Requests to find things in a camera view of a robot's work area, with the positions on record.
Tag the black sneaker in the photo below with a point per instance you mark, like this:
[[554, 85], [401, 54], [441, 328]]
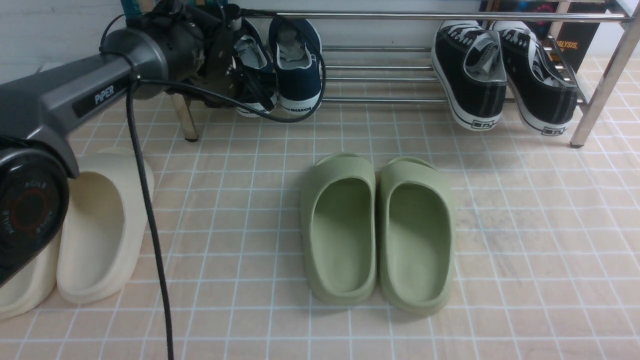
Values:
[[546, 101], [468, 62]]

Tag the cream right slipper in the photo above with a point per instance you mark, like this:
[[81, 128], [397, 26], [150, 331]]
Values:
[[104, 227]]

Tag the cream left slipper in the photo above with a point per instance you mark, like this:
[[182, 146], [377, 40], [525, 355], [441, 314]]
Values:
[[32, 284]]

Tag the cream slipper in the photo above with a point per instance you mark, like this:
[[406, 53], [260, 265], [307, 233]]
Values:
[[104, 227], [32, 284]]

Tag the black right sneaker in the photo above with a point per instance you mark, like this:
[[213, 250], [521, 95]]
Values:
[[546, 101]]

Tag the green right slipper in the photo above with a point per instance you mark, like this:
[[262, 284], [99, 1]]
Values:
[[417, 220]]

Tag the dark book box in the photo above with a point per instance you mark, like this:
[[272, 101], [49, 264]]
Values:
[[573, 38]]

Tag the metal shoe rack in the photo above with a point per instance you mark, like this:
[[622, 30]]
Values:
[[591, 106]]

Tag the black left sneaker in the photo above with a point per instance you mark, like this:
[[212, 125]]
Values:
[[468, 62]]

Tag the green slipper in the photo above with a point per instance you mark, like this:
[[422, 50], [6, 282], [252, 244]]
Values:
[[417, 220], [337, 214]]

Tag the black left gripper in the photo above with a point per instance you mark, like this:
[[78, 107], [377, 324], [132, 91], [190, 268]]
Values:
[[220, 72]]

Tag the blue green poster board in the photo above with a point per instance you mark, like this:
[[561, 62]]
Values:
[[135, 8]]

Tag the green left slipper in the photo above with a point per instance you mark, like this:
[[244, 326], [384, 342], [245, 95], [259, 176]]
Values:
[[337, 214]]

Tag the navy canvas shoe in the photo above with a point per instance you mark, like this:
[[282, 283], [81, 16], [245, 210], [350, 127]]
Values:
[[256, 70], [296, 49]]

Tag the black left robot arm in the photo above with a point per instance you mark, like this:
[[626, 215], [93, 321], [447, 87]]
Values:
[[175, 48]]

